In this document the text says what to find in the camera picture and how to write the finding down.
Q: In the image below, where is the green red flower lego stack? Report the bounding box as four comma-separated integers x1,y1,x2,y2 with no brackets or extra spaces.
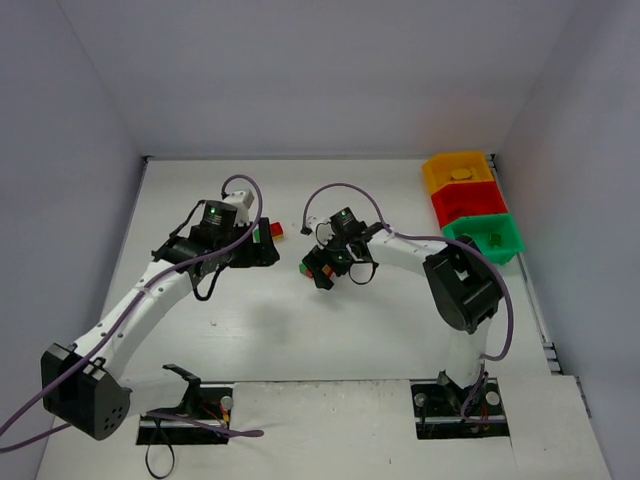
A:
298,263,337,281

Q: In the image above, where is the green red yellow lego stack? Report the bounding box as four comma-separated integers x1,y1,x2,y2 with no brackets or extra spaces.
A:
253,222,285,243

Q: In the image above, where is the green yellow oval lego stack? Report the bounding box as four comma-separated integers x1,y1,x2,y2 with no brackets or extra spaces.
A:
450,168,475,182

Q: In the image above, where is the green lego brick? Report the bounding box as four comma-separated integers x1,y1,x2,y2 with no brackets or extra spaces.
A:
488,232,505,249

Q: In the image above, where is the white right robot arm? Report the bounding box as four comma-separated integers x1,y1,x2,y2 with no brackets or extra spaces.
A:
301,208,504,393

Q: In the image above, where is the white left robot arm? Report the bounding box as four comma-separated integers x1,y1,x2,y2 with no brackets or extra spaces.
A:
41,190,280,441

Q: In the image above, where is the red plastic bin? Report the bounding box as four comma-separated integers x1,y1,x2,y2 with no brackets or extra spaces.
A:
431,181,508,228

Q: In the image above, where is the yellow plastic bin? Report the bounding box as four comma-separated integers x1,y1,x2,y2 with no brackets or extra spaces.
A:
422,151,494,194

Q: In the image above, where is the green plastic bin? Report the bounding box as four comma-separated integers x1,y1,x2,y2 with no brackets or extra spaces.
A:
442,214,525,265

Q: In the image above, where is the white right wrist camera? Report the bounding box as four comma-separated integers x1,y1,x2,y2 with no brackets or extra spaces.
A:
306,216,335,246

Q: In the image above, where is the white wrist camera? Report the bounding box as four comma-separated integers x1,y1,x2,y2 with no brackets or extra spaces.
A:
223,189,255,226
306,216,335,246

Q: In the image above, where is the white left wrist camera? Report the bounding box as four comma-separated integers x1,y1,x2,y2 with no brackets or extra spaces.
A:
223,189,255,226

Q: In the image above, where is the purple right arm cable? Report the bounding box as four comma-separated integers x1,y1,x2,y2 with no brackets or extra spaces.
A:
298,183,516,424

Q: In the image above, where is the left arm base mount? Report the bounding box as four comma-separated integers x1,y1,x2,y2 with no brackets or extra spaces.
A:
135,384,234,446

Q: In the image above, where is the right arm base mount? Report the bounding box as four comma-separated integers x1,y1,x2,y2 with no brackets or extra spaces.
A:
410,379,510,441

